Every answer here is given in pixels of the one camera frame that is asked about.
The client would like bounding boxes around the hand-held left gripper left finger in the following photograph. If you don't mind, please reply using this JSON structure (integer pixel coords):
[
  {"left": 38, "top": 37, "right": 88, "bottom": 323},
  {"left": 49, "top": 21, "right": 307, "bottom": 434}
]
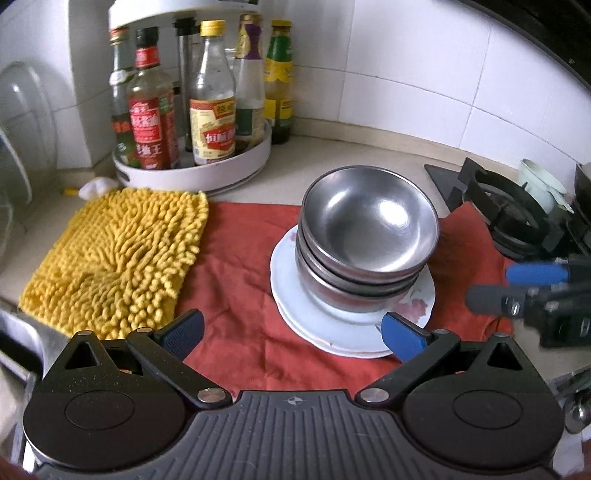
[{"left": 65, "top": 308, "right": 234, "bottom": 409}]

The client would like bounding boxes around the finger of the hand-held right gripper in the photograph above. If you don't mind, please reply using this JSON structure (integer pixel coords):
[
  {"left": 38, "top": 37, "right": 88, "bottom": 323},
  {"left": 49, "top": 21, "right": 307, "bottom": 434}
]
[
  {"left": 505, "top": 260, "right": 571, "bottom": 285},
  {"left": 465, "top": 285, "right": 529, "bottom": 316}
]

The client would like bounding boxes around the metal ladle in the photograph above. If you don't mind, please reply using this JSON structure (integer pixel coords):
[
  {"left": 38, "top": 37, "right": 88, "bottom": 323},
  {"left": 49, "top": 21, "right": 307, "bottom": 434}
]
[{"left": 551, "top": 367, "right": 591, "bottom": 435}]

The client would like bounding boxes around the green glass bottle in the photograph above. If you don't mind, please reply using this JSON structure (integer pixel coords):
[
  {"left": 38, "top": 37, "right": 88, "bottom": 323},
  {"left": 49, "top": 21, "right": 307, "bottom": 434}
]
[{"left": 109, "top": 27, "right": 137, "bottom": 169}]

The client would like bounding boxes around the yellow chenille mat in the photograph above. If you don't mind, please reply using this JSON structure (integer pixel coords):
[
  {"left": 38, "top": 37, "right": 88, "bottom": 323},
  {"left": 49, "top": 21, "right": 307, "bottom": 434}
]
[{"left": 18, "top": 187, "right": 209, "bottom": 340}]

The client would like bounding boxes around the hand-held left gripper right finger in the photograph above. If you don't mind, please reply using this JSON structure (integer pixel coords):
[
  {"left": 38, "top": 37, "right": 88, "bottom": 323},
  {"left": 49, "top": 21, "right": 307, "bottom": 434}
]
[{"left": 355, "top": 312, "right": 529, "bottom": 409}]

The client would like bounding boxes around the red cloth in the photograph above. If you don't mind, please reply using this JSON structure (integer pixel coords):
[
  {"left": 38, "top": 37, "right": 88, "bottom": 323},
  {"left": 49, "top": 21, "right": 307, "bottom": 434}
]
[{"left": 173, "top": 200, "right": 515, "bottom": 398}]

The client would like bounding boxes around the white two-tier rotating rack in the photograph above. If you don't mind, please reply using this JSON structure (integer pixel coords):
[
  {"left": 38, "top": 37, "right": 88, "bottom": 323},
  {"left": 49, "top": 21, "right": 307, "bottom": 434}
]
[{"left": 108, "top": 0, "right": 273, "bottom": 193}]

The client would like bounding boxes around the glass lid black knob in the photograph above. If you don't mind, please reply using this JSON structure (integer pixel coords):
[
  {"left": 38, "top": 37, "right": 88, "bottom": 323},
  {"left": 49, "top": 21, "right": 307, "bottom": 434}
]
[{"left": 0, "top": 124, "right": 33, "bottom": 259}]

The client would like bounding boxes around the green yellow-label sauce bottle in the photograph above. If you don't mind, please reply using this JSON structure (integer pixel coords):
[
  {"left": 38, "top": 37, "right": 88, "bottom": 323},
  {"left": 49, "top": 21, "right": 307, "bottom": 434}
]
[{"left": 263, "top": 19, "right": 295, "bottom": 145}]

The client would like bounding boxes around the pale green cup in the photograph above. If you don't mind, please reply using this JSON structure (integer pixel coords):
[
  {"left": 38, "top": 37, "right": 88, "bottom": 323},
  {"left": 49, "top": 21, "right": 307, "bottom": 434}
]
[{"left": 516, "top": 158, "right": 574, "bottom": 217}]

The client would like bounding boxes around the black gas stove burner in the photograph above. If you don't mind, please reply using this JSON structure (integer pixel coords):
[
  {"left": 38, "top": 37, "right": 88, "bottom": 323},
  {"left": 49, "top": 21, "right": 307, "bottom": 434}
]
[{"left": 424, "top": 157, "right": 591, "bottom": 264}]

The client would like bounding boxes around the purple-neck clear bottle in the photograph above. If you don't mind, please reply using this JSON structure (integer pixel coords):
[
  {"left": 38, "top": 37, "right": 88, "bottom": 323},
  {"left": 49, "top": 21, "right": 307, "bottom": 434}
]
[{"left": 233, "top": 13, "right": 267, "bottom": 139}]

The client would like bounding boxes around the large glass pot lid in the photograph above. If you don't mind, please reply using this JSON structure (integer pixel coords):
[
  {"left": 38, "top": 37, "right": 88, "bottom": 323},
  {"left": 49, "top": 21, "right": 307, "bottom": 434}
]
[{"left": 0, "top": 61, "right": 59, "bottom": 199}]

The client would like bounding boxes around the yellow-cap vinegar bottle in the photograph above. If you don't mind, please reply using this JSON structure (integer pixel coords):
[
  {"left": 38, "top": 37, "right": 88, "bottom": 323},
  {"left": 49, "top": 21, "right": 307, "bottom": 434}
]
[{"left": 189, "top": 19, "right": 237, "bottom": 166}]

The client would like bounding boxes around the red-label soy sauce bottle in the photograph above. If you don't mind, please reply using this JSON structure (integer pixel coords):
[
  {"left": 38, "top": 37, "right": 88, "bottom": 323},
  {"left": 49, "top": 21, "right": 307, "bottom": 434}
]
[{"left": 127, "top": 27, "right": 182, "bottom": 171}]

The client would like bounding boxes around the stainless steel sink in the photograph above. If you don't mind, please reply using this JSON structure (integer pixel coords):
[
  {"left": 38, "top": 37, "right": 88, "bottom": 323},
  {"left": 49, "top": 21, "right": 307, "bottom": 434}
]
[{"left": 0, "top": 300, "right": 47, "bottom": 462}]

